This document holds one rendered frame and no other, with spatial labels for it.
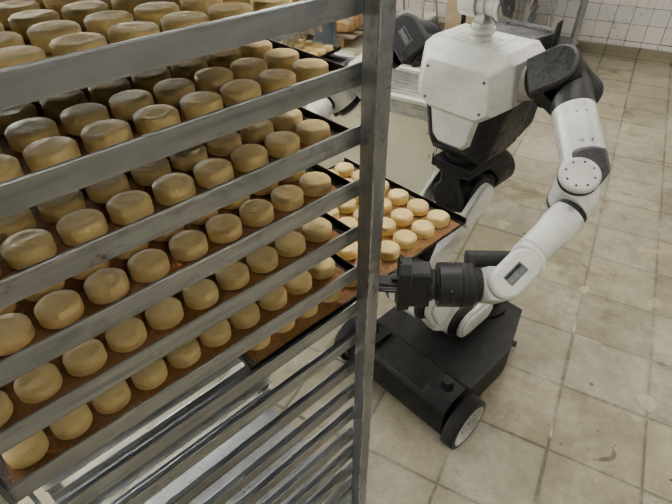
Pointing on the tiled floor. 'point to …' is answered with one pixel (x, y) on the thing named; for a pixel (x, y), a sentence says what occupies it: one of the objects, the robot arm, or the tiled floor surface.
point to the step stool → (421, 11)
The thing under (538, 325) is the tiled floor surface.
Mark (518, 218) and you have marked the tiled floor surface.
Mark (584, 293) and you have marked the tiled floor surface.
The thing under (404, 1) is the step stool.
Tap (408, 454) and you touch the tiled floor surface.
